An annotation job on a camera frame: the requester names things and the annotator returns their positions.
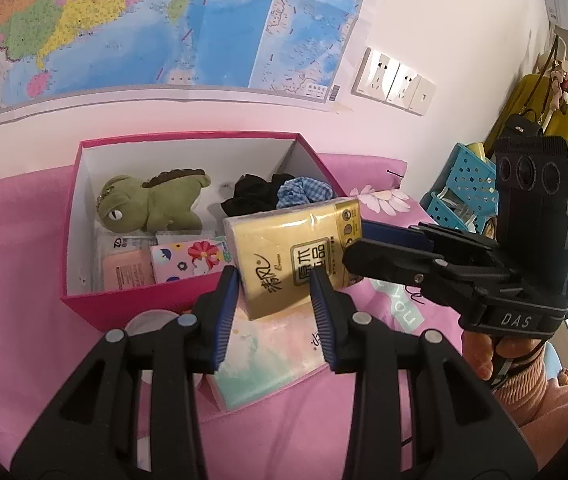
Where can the person's right hand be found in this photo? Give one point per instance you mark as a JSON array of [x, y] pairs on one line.
[[479, 355]]

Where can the colourful wall map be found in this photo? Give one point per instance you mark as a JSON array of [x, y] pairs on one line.
[[139, 25]]

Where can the pink pouch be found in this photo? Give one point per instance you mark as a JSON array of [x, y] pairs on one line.
[[126, 270]]

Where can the person's right forearm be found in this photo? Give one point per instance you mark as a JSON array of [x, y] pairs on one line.
[[539, 395]]

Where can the floral green tissue packet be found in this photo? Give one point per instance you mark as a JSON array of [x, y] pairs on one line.
[[189, 257]]

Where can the green dinosaur plush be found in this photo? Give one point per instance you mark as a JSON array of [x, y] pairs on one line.
[[159, 205]]

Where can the black bag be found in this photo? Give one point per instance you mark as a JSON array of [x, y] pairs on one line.
[[521, 127]]

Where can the yellow tissue pack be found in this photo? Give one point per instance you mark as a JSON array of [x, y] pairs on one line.
[[284, 250]]

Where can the small hanging doll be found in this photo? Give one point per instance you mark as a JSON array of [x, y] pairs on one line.
[[561, 85]]

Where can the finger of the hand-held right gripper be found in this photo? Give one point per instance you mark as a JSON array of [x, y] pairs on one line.
[[389, 265], [389, 234]]

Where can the yellow cup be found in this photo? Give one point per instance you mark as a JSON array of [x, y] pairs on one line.
[[476, 150]]

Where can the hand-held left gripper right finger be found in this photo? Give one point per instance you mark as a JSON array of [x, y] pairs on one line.
[[324, 315]]

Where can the white wall socket panel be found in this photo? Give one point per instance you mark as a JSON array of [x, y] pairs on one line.
[[376, 72], [404, 86], [424, 96]]

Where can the blue perforated plastic basket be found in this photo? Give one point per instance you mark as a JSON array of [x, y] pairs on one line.
[[464, 180]]

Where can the black scrunchie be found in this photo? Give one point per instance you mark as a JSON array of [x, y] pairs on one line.
[[254, 195]]

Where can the pink daisy printed blanket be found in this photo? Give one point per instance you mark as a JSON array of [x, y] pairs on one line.
[[14, 285]]

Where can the pink cardboard box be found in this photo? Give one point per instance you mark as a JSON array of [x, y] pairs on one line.
[[114, 310]]

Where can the cotton swab bag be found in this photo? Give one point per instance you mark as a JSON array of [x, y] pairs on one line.
[[114, 245]]

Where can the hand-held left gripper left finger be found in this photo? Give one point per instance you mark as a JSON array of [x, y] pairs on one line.
[[224, 315]]

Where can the blue checkered scrunchie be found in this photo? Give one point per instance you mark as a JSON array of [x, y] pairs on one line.
[[304, 192]]

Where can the pastel tissue pack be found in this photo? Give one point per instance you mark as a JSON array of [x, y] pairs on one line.
[[264, 355]]

